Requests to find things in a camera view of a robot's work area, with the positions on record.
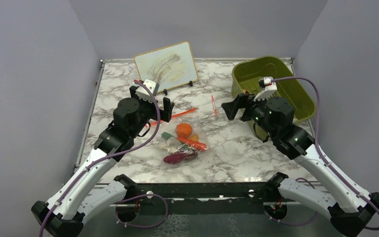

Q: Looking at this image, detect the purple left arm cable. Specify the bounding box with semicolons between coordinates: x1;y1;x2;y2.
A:
38;80;161;237

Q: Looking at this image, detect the orange yellow toy pepper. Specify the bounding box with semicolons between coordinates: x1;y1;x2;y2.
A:
188;134;199;142

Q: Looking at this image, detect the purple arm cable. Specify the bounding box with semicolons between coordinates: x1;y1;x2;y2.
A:
38;80;161;237
267;77;379;231

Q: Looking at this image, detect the red white pen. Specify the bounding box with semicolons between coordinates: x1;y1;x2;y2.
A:
211;95;218;118

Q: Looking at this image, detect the magenta toy beet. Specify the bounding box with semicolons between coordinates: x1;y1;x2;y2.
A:
163;151;198;164

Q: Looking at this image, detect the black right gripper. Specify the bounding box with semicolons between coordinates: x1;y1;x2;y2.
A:
222;91;277;138

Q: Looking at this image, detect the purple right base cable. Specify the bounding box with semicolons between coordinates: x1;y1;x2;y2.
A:
264;177;319;227

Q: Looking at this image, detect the green toy cucumber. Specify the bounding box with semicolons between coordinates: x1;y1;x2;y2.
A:
161;132;174;140

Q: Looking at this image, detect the white toy mushroom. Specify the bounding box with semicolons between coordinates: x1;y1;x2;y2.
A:
166;137;182;154

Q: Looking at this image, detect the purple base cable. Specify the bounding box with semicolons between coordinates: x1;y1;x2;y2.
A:
264;177;319;227
115;192;169;229

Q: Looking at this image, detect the yellow framed whiteboard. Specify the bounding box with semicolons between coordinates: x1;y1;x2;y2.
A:
134;41;198;92

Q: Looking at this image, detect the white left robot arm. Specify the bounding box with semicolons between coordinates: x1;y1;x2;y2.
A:
31;84;174;237

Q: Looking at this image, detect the clear zip bag orange zipper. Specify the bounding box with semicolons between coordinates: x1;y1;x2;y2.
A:
158;108;209;164

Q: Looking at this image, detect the olive green plastic bin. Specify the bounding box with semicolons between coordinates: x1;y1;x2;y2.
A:
231;56;316;135

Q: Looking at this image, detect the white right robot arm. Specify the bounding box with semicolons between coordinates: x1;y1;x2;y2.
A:
222;93;379;237

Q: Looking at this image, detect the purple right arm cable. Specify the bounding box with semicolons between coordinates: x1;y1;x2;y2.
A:
267;77;379;231

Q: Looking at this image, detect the orange toy pumpkin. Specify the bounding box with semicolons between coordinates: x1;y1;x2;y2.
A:
175;122;193;138

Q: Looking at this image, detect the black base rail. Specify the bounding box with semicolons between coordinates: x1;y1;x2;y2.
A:
115;182;288;222

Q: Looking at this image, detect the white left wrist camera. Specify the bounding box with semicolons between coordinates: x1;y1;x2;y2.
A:
136;79;159;102

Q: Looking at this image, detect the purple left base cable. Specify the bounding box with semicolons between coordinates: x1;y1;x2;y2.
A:
115;192;169;229

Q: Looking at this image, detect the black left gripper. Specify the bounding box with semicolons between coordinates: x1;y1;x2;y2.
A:
129;86;174;138

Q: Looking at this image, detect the red toy chili pepper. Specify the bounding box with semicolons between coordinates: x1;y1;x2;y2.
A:
177;137;208;151

